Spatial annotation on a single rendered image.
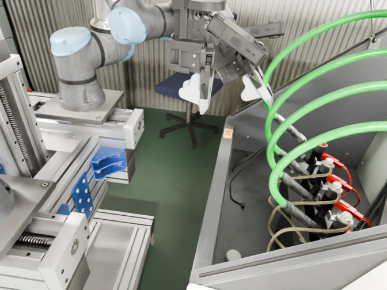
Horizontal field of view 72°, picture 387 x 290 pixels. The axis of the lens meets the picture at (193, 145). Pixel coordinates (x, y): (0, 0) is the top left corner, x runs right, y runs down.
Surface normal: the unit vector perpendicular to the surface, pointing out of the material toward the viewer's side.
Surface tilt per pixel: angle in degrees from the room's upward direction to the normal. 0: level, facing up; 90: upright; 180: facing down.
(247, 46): 90
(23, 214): 0
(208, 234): 0
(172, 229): 0
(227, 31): 90
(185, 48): 90
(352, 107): 90
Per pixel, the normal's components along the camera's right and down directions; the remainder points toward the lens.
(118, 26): -0.64, 0.43
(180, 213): 0.07, -0.80
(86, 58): 0.76, 0.43
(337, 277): -0.21, 0.57
